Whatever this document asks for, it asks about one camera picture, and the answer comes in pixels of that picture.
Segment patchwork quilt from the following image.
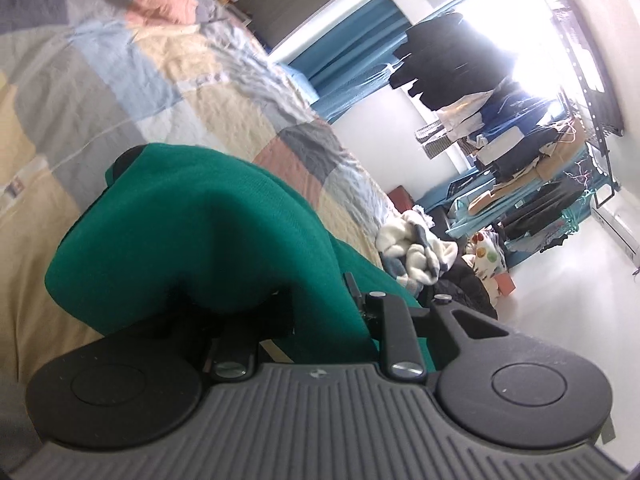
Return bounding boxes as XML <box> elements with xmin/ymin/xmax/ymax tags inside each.
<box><xmin>0</xmin><ymin>0</ymin><xmax>416</xmax><ymax>396</ymax></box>

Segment black hanging clothes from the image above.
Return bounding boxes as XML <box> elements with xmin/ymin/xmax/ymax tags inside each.
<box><xmin>389</xmin><ymin>12</ymin><xmax>511</xmax><ymax>111</ymax></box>

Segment white air conditioner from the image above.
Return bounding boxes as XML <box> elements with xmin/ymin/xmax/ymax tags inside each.
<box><xmin>592</xmin><ymin>205</ymin><xmax>640</xmax><ymax>261</ymax></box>

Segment striped hanging cloth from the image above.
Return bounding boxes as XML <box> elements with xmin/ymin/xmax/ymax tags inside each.
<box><xmin>415</xmin><ymin>122</ymin><xmax>456</xmax><ymax>161</ymax></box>

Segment blue curtain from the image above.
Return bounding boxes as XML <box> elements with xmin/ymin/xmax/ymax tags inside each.
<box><xmin>287</xmin><ymin>0</ymin><xmax>481</xmax><ymax>123</ymax></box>

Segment polka dot pillow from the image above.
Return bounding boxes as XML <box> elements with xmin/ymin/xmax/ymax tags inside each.
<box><xmin>465</xmin><ymin>232</ymin><xmax>511</xmax><ymax>301</ymax></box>

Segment dark red box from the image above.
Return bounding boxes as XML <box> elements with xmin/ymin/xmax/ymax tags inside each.
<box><xmin>387</xmin><ymin>186</ymin><xmax>416</xmax><ymax>213</ymax></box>

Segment green hoodie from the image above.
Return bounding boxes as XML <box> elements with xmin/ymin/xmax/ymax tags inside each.
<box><xmin>44</xmin><ymin>142</ymin><xmax>436</xmax><ymax>376</ymax></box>

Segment white grey fleece blanket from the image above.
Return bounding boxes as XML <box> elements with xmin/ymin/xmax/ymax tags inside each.
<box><xmin>376</xmin><ymin>209</ymin><xmax>458</xmax><ymax>291</ymax></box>

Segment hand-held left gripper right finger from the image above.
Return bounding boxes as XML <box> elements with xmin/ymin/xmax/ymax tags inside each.
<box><xmin>342</xmin><ymin>272</ymin><xmax>513</xmax><ymax>382</ymax></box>

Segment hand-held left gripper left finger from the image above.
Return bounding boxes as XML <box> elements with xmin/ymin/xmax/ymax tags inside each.
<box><xmin>170</xmin><ymin>310</ymin><xmax>261</xmax><ymax>381</ymax></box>

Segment light blue pillow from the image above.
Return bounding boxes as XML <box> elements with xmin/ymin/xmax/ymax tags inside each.
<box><xmin>277</xmin><ymin>62</ymin><xmax>319</xmax><ymax>103</ymax></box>

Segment black puffer jacket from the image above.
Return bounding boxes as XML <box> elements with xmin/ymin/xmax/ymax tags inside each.
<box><xmin>420</xmin><ymin>260</ymin><xmax>501</xmax><ymax>321</ymax></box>

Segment loaded clothes rack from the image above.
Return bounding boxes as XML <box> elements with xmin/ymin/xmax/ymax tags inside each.
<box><xmin>417</xmin><ymin>0</ymin><xmax>626</xmax><ymax>266</ymax></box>

